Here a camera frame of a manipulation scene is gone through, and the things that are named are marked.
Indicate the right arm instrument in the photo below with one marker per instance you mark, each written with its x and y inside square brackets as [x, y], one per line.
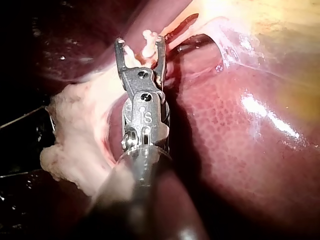
[143, 110]

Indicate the right arm instrument jaw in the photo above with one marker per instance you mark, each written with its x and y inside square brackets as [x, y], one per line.
[120, 56]
[161, 57]

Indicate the white clip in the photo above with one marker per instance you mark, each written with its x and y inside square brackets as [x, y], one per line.
[148, 50]

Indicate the dark right arm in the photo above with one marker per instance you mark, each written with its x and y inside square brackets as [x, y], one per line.
[152, 200]

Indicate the thin tube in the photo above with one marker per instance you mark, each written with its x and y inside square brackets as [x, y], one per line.
[186, 35]
[185, 22]

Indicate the pale fatty tissue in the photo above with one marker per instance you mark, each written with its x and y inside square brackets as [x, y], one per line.
[80, 117]
[228, 47]

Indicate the dark red liver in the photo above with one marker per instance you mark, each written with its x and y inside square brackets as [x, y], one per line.
[237, 150]

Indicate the gallbladder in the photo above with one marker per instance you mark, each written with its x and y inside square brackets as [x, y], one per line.
[282, 27]

